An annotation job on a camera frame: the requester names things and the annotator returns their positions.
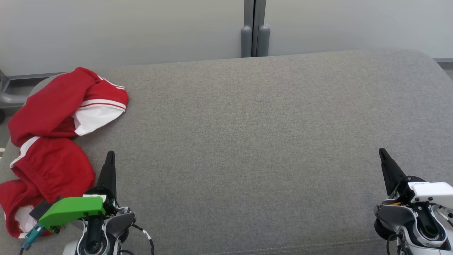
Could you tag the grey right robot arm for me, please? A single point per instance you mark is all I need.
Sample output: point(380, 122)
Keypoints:
point(393, 214)

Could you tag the red and white jersey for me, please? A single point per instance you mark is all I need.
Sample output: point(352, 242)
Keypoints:
point(53, 106)

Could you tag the grey double partition post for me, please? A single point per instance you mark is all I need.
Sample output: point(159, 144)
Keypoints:
point(255, 35)

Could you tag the red shorts with white stripe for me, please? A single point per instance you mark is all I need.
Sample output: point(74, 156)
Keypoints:
point(53, 166)

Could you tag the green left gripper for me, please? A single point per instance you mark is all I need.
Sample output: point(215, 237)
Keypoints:
point(74, 209)

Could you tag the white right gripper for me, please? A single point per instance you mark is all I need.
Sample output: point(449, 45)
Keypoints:
point(431, 193)

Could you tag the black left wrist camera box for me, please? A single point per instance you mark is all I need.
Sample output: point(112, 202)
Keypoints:
point(39, 209)

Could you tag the grey post with hinged foot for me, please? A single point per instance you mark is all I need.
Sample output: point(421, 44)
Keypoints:
point(10, 99)

